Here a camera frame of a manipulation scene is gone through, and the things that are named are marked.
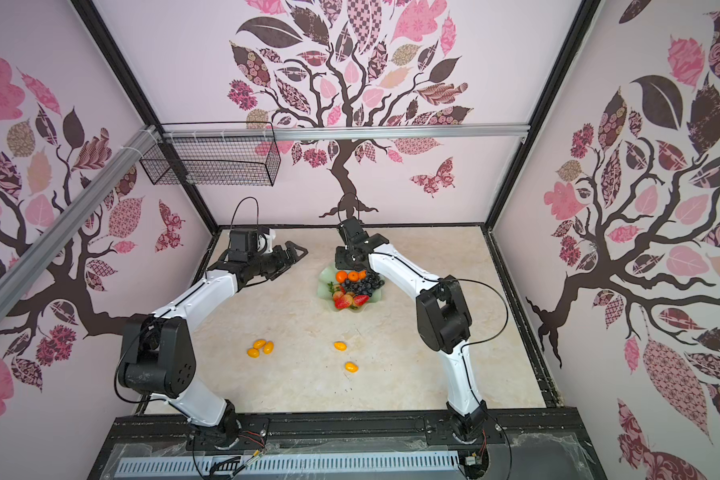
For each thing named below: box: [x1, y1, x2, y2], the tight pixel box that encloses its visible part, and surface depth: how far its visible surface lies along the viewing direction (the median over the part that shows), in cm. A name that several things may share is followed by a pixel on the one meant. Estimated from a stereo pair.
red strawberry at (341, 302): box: [334, 296, 351, 309], surface depth 94 cm
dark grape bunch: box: [342, 271, 385, 296], surface depth 97 cm
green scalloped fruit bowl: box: [317, 265, 382, 312], surface depth 98 cm
